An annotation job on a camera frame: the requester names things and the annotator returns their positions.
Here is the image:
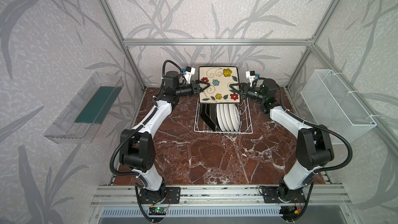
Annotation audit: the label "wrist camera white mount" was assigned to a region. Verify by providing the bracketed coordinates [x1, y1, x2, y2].
[182, 66, 195, 84]
[246, 71, 259, 84]

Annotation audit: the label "right black corrugated cable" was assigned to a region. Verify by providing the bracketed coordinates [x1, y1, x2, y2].
[253, 77, 353, 222]

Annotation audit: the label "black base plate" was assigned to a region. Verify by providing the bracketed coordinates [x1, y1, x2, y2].
[138, 187, 181, 204]
[258, 186, 306, 203]

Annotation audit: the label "left black corrugated cable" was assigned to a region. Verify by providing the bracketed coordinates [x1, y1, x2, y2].
[109, 60, 187, 223]

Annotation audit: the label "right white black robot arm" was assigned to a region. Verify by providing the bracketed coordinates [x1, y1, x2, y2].
[229, 77, 334, 203]

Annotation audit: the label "white wire dish rack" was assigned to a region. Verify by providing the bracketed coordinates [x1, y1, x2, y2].
[194, 100, 254, 135]

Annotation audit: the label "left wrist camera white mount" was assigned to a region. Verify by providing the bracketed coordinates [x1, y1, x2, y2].
[182, 66, 195, 84]

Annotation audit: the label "aluminium frame crossbar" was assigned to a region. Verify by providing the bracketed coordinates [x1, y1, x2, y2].
[123, 39, 312, 47]

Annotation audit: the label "white round plate rightmost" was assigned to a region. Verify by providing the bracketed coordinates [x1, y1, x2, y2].
[229, 104, 240, 132]

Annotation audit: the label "floral square plate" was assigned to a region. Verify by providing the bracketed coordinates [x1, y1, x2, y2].
[200, 104, 213, 130]
[199, 66, 240, 104]

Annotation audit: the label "black corrugated cable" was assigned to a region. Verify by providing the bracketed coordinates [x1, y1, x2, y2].
[109, 60, 187, 223]
[253, 77, 353, 222]

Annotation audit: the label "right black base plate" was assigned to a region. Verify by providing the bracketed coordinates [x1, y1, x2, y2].
[258, 186, 306, 203]

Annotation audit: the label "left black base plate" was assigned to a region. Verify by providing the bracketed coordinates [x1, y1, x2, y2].
[138, 187, 181, 204]

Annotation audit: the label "white round plate leftmost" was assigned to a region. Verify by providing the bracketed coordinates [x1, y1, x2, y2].
[216, 104, 226, 132]

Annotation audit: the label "aluminium front rail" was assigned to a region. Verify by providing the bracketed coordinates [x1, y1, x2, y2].
[90, 184, 352, 207]

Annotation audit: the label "clear plastic wall shelf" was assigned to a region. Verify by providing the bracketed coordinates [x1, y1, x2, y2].
[44, 72, 124, 144]

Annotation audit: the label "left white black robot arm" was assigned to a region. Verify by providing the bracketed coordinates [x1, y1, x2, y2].
[109, 71, 210, 201]

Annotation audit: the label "white mesh wall basket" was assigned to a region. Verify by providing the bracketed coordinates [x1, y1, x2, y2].
[301, 69, 377, 142]

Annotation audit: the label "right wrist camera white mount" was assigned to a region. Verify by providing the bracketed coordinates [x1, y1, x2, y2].
[246, 71, 259, 84]

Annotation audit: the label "green led circuit board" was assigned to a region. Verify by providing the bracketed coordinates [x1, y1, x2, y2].
[149, 206, 168, 216]

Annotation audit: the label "white round plate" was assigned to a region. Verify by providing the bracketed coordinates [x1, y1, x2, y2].
[229, 104, 240, 132]
[224, 104, 235, 132]
[220, 104, 230, 131]
[216, 104, 226, 132]

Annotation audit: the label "pink object in basket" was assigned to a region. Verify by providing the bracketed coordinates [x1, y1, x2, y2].
[322, 128, 340, 139]

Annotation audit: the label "right base connector wires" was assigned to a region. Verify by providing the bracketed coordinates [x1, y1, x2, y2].
[279, 205, 304, 222]

